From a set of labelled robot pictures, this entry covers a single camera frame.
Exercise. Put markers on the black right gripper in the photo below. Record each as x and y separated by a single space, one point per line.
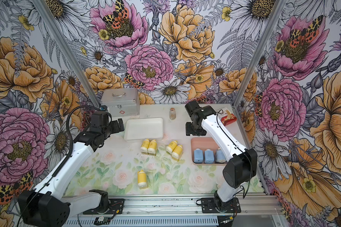
188 130

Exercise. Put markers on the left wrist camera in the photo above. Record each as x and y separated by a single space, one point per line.
103 108

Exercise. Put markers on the blue pencil sharpener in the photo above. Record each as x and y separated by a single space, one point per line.
209 157
198 156
220 158

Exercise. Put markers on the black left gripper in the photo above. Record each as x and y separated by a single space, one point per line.
115 126

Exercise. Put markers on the small glass bottle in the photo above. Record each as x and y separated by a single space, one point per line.
172 114

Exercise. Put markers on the aluminium rail frame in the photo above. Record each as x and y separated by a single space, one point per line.
254 210

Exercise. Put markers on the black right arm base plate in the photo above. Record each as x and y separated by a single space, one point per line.
214 205

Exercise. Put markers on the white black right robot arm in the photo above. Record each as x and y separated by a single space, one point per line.
241 162

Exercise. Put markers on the yellow pencil sharpener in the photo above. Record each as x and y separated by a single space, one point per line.
141 179
171 146
145 146
177 152
152 147

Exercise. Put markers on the white plastic tray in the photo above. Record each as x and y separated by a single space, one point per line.
145 128

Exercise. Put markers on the pink plastic tray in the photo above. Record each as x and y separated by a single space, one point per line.
205 143

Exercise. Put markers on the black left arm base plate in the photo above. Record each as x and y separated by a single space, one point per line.
116 206

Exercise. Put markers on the red white small box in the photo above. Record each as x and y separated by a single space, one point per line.
227 117

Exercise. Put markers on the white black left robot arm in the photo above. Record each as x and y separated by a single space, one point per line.
44 205

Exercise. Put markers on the silver metal case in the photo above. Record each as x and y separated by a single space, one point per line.
121 102

